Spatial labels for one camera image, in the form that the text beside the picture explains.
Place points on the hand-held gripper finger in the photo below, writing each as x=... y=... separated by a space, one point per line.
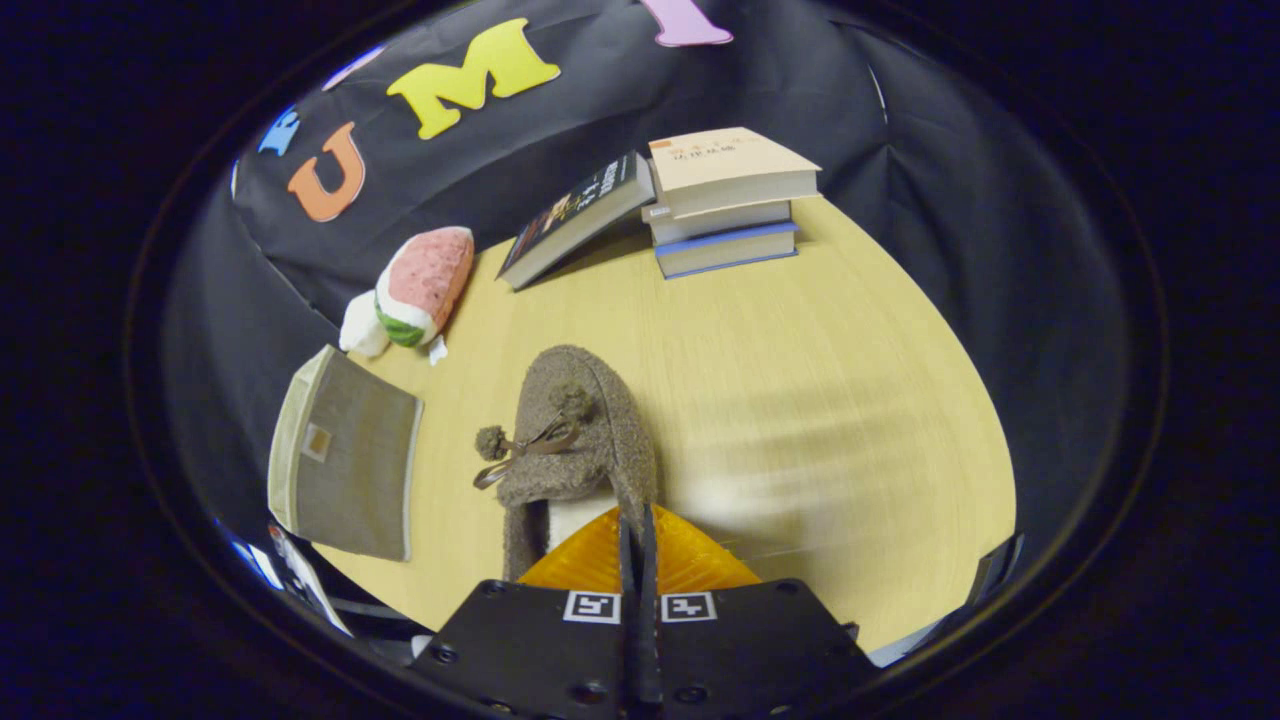
x=648 y=560
x=626 y=560

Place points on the brown fuzzy shoe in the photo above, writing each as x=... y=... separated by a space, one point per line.
x=610 y=440

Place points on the grey fabric storage box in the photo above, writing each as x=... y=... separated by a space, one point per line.
x=350 y=470

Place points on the white red clutter item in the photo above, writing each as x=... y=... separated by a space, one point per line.
x=310 y=585

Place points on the blue cover book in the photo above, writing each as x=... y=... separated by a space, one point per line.
x=725 y=252

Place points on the black cover book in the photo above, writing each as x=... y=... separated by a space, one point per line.
x=575 y=220

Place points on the grey cover book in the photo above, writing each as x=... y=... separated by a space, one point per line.
x=715 y=222

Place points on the watermelon slice plush toy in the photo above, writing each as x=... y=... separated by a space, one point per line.
x=430 y=275

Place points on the white plush toy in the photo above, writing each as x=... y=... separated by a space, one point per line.
x=362 y=328

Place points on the blue printed packet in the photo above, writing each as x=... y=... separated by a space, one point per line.
x=258 y=562

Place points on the beige cover book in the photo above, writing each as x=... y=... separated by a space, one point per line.
x=725 y=165

